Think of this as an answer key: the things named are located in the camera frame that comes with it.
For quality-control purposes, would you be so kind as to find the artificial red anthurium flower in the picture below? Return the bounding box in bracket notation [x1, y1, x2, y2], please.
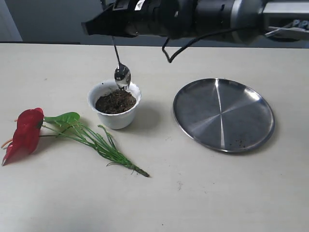
[1, 108, 150, 177]

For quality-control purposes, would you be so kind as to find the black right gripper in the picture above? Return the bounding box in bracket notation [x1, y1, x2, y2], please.
[81, 0, 197, 39]

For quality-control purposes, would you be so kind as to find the round stainless steel plate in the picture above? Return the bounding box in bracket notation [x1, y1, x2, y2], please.
[172, 78, 275, 154]

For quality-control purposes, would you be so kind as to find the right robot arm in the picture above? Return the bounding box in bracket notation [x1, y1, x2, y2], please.
[82, 0, 309, 44]

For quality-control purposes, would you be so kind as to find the metal spork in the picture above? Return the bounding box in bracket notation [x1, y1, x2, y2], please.
[112, 36, 131, 90]

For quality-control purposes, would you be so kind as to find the white flower pot with soil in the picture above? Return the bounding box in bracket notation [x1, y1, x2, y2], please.
[87, 79, 141, 130]

